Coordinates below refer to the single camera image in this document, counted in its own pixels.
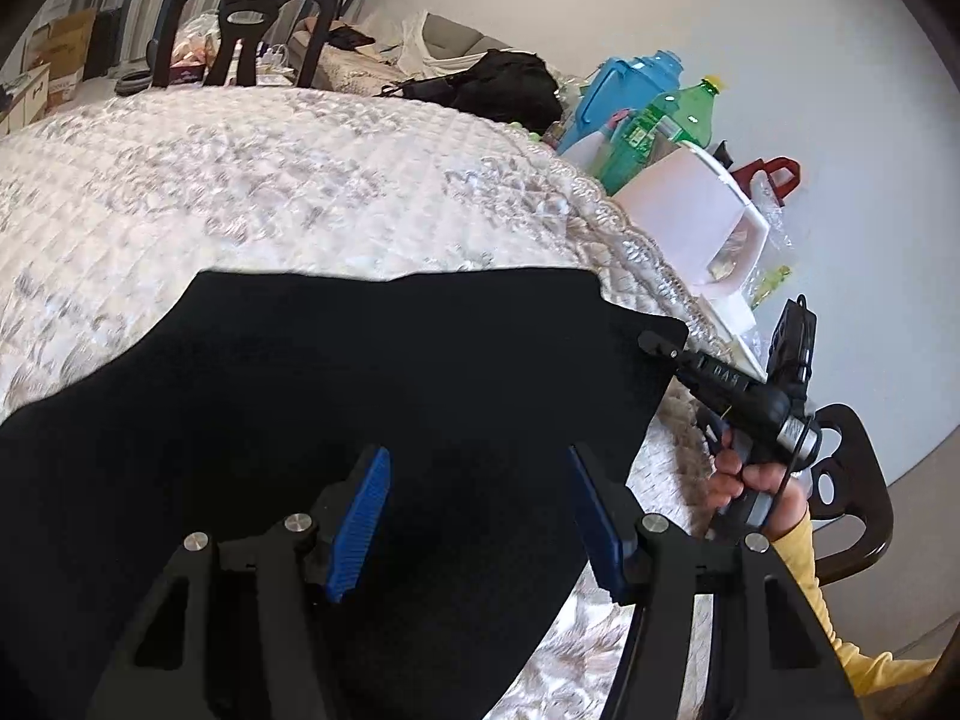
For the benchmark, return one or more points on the white electric kettle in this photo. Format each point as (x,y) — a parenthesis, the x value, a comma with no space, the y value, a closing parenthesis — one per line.
(690,206)

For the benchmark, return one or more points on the black bag on sofa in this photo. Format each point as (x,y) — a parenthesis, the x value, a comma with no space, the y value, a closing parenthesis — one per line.
(503,86)

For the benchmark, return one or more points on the dark chair at far end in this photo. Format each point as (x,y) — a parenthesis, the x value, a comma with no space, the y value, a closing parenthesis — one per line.
(241,23)

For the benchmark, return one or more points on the right hand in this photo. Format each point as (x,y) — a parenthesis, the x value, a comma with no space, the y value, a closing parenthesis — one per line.
(731,479)

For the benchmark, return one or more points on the black pants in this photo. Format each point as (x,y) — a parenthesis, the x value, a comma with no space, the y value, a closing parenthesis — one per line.
(253,394)

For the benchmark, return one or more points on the yellow sleeved right forearm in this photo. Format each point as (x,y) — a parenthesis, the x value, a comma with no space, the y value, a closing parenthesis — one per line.
(867,674)

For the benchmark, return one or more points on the white quilted table cover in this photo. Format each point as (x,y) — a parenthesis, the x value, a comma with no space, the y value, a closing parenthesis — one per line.
(109,210)

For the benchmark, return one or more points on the dark chair at right side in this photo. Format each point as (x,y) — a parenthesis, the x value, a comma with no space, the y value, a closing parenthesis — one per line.
(848,482)

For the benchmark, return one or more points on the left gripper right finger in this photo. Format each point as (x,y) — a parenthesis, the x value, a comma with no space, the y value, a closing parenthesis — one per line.
(768,655)

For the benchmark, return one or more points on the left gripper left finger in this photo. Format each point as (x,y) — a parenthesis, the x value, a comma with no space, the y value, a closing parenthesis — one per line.
(226,631)

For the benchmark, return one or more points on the green plastic bottle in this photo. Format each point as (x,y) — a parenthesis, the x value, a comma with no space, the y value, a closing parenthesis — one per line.
(645,135)

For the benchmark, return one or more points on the red handled bag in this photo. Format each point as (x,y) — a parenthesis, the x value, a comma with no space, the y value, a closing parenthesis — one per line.
(782,173)

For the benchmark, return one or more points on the cardboard box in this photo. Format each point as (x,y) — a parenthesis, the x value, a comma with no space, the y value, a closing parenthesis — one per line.
(63,46)

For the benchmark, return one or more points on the blue plastic jug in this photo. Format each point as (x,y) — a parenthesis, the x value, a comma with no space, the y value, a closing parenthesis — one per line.
(621,84)

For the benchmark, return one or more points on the beige sofa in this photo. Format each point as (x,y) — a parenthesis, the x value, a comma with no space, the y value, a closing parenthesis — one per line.
(364,59)

